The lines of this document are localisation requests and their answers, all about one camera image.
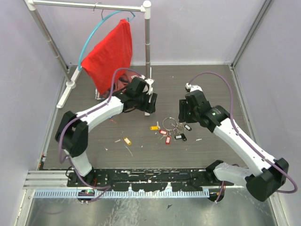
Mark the dark red crumpled shirt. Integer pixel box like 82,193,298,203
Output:
95,70,142,101

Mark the grey slotted cable duct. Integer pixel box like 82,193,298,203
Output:
33,188,210,199

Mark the teal clothes hanger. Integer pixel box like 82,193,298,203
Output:
77,10,126,71

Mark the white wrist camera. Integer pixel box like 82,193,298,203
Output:
185,83,203,92
140,75,154,96

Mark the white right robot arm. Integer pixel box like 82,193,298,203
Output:
179,89,289,202

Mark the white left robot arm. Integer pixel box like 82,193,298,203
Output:
55,77,158,186

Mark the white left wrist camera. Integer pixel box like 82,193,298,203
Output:
140,75,154,96

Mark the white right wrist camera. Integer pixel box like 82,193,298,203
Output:
185,83,203,92

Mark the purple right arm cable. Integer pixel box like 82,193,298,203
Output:
188,72,298,194

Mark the keyring with tagged keys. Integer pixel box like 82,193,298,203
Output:
158,117,192,145

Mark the bright red shirt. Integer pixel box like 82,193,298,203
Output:
82,19,133,93

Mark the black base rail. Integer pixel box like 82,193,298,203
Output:
67,167,226,193

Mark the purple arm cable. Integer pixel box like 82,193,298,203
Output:
188,72,298,194
58,67,144,164

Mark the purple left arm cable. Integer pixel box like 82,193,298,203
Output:
58,67,144,164

